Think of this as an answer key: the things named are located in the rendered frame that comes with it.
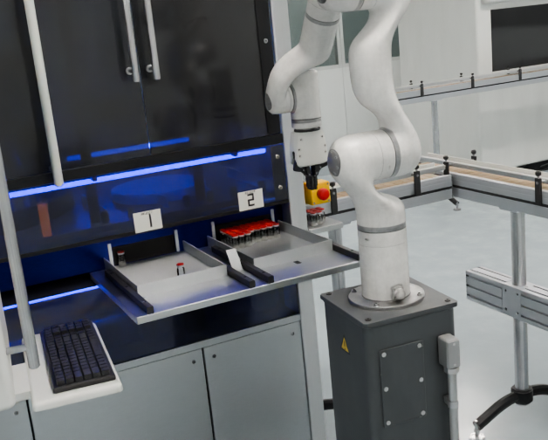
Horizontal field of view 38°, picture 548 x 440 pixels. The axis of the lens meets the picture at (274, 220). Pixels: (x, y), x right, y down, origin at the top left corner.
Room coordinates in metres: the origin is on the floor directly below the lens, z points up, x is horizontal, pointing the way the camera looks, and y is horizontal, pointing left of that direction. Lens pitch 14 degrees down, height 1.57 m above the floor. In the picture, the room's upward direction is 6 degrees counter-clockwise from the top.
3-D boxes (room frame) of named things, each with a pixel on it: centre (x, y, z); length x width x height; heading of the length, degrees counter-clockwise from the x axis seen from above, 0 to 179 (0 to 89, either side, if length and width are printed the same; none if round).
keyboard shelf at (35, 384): (1.85, 0.58, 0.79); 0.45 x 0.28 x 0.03; 19
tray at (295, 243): (2.39, 0.03, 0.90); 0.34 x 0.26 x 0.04; 26
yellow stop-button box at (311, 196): (2.61, -0.15, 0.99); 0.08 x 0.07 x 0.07; 25
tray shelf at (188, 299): (2.26, 0.15, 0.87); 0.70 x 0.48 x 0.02; 115
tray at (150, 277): (2.25, 0.34, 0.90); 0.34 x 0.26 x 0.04; 25
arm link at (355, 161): (1.90, -0.23, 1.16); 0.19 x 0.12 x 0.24; 113
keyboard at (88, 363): (1.87, 0.52, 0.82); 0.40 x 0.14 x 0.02; 19
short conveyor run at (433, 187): (2.86, -0.35, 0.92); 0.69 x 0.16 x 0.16; 115
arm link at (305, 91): (2.25, -0.11, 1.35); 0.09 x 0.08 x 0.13; 113
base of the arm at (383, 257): (1.91, -0.26, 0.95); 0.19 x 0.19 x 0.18
